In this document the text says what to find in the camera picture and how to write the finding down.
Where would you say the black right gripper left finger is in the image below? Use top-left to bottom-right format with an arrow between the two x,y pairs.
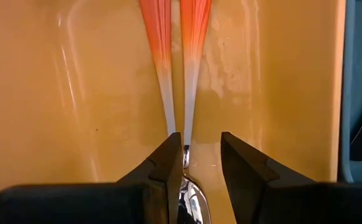
0,132 -> 184,224

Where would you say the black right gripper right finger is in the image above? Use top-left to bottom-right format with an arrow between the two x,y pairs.
220,131 -> 362,224

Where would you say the silver spoon with orange handle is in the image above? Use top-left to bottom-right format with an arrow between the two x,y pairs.
176,0 -> 213,224

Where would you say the yellow plastic bin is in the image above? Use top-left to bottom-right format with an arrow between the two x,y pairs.
0,0 -> 346,224

